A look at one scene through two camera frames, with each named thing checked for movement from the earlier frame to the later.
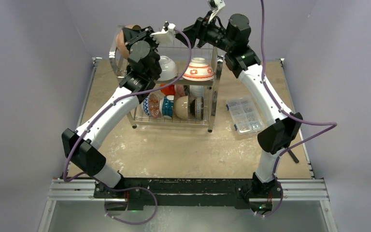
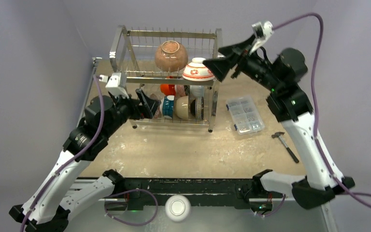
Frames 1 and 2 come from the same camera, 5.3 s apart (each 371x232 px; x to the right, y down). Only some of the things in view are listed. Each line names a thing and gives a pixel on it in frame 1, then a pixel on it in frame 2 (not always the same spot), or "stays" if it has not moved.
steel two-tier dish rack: x=186 y=94 stays
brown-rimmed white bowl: x=121 y=43 to x=171 y=56
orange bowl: x=168 y=90 stays
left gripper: x=132 y=36 to x=149 y=104
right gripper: x=191 y=31 to x=239 y=57
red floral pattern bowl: x=198 y=70 stays
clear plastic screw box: x=245 y=114 stays
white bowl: x=197 y=91 stays
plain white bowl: x=169 y=70 to x=178 y=208
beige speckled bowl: x=181 y=107 stays
